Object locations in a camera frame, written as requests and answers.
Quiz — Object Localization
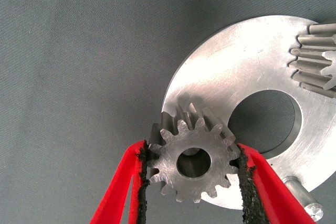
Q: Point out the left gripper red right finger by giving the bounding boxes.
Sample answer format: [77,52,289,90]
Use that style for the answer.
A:
[236,142,317,224]

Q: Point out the dark grey table cloth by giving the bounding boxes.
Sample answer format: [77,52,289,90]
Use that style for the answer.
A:
[0,0,336,224]

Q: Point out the round metal carrier plate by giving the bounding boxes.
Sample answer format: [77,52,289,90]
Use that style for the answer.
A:
[161,15,336,222]

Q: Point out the small steel planetary gear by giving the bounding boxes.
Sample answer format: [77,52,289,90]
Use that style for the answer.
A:
[146,111,241,204]
[288,23,336,98]

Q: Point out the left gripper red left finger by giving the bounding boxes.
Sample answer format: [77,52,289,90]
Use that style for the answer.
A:
[89,140,152,224]

